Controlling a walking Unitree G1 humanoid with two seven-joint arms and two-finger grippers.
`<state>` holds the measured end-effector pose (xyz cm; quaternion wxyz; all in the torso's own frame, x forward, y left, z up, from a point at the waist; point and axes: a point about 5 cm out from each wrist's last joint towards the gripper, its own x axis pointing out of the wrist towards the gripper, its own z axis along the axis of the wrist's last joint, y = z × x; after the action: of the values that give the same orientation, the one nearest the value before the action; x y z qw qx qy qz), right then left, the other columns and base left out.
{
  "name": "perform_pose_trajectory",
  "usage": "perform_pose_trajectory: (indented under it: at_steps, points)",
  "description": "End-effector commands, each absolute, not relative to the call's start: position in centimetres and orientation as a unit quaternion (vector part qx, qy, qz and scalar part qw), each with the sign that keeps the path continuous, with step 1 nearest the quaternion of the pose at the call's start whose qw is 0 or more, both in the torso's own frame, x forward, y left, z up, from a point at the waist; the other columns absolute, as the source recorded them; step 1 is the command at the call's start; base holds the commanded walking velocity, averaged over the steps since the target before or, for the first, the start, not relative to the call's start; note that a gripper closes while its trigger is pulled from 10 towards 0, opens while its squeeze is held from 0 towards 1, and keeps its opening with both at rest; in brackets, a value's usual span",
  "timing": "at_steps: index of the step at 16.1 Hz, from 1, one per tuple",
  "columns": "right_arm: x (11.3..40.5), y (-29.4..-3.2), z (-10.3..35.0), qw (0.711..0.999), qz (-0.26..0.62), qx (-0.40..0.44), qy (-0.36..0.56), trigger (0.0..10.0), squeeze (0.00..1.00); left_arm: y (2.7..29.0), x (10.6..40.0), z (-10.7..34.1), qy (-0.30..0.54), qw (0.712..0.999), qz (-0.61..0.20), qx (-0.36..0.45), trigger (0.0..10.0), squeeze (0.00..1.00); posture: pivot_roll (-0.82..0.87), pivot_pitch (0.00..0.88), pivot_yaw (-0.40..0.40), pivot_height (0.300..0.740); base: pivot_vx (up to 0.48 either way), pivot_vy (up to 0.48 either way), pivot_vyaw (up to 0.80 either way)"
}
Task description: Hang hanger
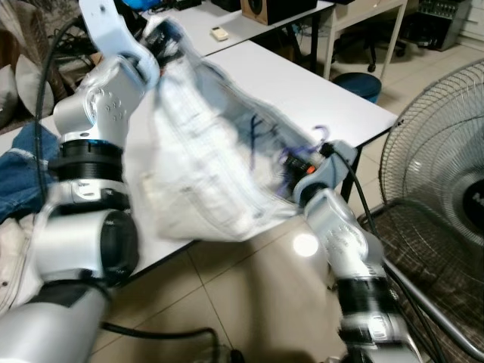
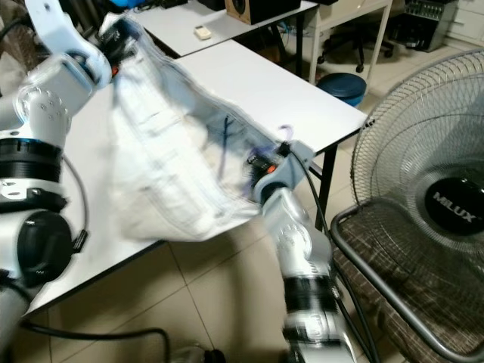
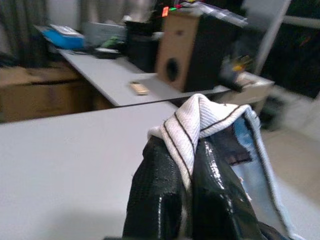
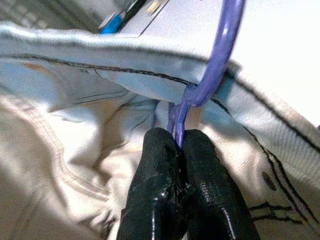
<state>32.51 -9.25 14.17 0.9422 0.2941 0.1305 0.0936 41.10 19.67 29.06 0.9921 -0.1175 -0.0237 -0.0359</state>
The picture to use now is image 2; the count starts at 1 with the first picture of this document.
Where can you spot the black office chair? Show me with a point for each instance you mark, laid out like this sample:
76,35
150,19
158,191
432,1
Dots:
348,34

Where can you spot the wooden black-front speaker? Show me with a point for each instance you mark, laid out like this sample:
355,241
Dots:
261,9

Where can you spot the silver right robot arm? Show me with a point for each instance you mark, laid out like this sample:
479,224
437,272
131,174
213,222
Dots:
295,242

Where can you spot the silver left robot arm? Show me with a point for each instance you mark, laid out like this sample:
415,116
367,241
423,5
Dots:
45,249

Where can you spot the round blue stool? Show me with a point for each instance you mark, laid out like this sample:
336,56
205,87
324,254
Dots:
342,85

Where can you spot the small white remote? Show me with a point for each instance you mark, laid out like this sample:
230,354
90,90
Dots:
203,32

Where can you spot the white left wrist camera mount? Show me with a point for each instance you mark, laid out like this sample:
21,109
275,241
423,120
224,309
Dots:
57,30

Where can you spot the brown woven metal-frame chair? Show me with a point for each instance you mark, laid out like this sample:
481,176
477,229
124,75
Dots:
408,287

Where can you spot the large grey floor fan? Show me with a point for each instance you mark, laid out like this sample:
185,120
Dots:
393,151

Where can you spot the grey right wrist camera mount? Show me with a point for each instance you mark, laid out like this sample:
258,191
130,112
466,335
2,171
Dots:
295,162

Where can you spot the dark equipment rack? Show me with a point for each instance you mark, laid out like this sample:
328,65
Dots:
427,23

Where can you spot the white knitted garment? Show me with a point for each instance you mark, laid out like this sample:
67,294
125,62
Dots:
174,181

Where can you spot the brown patterned fabric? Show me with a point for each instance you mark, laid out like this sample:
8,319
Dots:
11,19

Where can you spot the white rectangular table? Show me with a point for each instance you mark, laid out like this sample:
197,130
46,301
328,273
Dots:
272,83
166,23

